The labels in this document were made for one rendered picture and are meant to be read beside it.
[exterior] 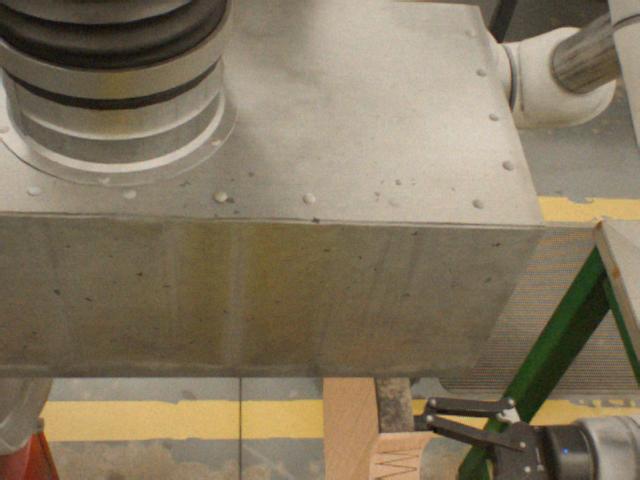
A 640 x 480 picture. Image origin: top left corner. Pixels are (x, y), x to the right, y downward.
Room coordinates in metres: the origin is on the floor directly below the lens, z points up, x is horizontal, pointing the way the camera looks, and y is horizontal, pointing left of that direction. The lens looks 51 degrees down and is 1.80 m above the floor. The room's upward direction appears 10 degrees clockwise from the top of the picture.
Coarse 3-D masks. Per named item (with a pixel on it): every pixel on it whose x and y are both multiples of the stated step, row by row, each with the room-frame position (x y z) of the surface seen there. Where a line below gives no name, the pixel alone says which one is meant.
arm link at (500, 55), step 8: (488, 32) 1.22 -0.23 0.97; (488, 40) 1.20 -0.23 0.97; (496, 48) 1.19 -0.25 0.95; (496, 56) 1.18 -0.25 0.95; (504, 56) 1.21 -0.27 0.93; (496, 64) 1.18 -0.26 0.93; (504, 64) 1.19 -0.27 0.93; (504, 72) 1.17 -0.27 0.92; (504, 80) 1.16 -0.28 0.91; (504, 88) 1.16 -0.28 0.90
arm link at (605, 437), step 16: (608, 416) 0.45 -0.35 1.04; (624, 416) 0.46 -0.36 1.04; (592, 432) 0.42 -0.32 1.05; (608, 432) 0.42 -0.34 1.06; (624, 432) 0.43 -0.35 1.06; (592, 448) 0.41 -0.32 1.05; (608, 448) 0.41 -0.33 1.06; (624, 448) 0.41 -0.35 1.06; (592, 464) 0.39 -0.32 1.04; (608, 464) 0.39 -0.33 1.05; (624, 464) 0.39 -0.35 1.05
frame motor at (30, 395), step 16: (0, 384) 0.24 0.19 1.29; (16, 384) 0.26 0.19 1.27; (32, 384) 0.27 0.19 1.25; (48, 384) 0.30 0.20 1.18; (0, 400) 0.24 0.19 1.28; (16, 400) 0.25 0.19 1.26; (32, 400) 0.27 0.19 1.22; (0, 416) 0.23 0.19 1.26; (16, 416) 0.24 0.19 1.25; (32, 416) 0.26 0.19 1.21; (0, 432) 0.23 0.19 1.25; (16, 432) 0.24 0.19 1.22; (32, 432) 0.26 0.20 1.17; (0, 448) 0.22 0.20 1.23; (16, 448) 0.24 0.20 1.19
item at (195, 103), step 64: (0, 0) 0.24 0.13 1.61; (64, 0) 0.24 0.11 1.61; (128, 0) 0.25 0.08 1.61; (192, 0) 0.26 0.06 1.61; (0, 64) 0.24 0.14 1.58; (64, 64) 0.24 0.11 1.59; (128, 64) 0.24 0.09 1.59; (192, 64) 0.26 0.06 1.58; (0, 128) 0.25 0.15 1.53; (64, 128) 0.24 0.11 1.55; (128, 128) 0.24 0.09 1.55; (192, 128) 0.26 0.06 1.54
